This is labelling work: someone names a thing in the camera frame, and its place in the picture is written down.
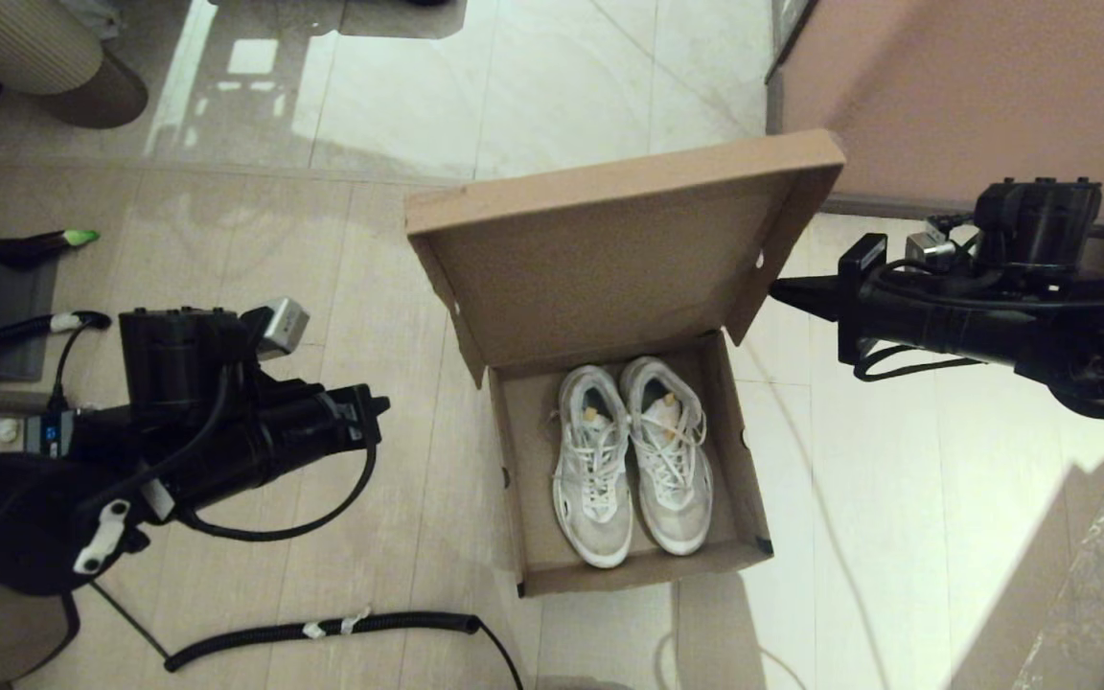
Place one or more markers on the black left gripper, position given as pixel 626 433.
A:
pixel 303 436

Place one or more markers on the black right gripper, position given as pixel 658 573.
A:
pixel 926 316

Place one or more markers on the brown cardboard shoe box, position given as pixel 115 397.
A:
pixel 609 268

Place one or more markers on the white mesh sneaker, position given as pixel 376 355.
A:
pixel 600 517
pixel 681 508

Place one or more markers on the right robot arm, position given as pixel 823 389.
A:
pixel 1089 355

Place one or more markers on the grey power adapter box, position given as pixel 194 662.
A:
pixel 49 436

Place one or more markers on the white crumpled scrap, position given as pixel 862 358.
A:
pixel 2 431

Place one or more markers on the black object with green tip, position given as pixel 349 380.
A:
pixel 34 251

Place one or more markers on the beige ribbed round pouf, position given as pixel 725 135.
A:
pixel 15 48

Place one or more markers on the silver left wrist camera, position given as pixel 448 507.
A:
pixel 282 328

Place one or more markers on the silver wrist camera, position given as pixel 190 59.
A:
pixel 931 249
pixel 282 328

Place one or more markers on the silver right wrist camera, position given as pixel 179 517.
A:
pixel 931 249

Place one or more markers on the pink cabinet with grey frame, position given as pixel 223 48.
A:
pixel 974 96

